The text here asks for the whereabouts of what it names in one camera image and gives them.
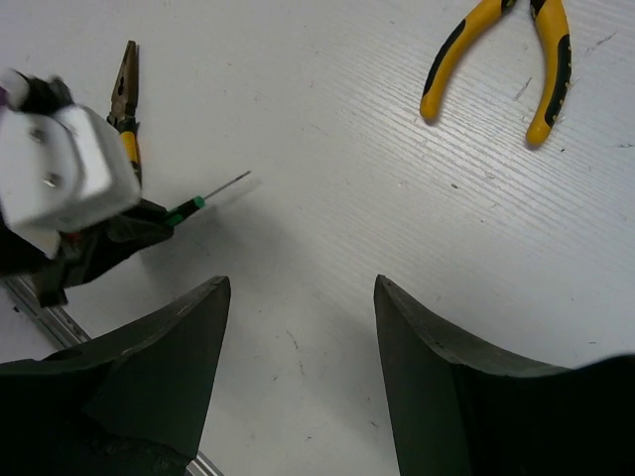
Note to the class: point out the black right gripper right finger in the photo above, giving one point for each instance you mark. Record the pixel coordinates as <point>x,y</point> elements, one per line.
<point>460,405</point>

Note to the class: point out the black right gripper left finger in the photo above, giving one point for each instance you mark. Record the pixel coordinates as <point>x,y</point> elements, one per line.
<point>130,402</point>

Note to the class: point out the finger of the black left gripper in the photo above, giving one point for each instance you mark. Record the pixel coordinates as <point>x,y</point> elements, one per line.
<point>88,254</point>

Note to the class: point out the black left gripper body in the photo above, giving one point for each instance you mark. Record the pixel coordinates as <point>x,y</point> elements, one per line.
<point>30,268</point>

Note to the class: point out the yellow pliers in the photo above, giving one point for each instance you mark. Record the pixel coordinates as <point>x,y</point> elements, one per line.
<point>551,22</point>
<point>124,101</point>

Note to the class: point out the green black screwdriver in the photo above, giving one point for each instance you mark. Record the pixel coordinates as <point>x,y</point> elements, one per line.
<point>185,210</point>

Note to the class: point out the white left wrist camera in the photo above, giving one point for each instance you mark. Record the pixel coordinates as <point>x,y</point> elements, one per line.
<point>61,171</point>

